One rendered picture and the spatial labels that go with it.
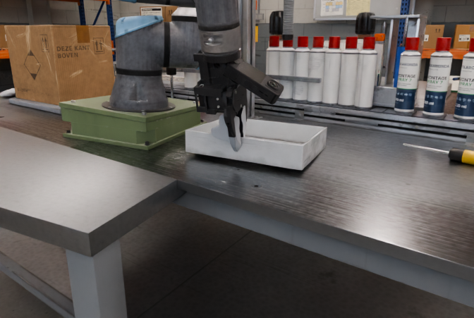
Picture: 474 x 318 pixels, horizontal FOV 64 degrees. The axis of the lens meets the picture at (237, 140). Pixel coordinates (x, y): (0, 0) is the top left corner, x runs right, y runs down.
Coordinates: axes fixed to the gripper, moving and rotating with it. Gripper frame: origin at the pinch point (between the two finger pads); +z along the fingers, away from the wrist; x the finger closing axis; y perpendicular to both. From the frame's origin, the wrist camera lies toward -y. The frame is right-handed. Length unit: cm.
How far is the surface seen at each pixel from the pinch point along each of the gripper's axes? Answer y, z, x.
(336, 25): 43, 89, -487
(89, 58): 74, -3, -43
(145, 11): 261, 41, -355
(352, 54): -17, -5, -49
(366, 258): -26.9, 5.7, 19.0
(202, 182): 3.1, 1.3, 12.6
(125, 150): 28.7, 4.0, 2.0
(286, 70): 3, 2, -52
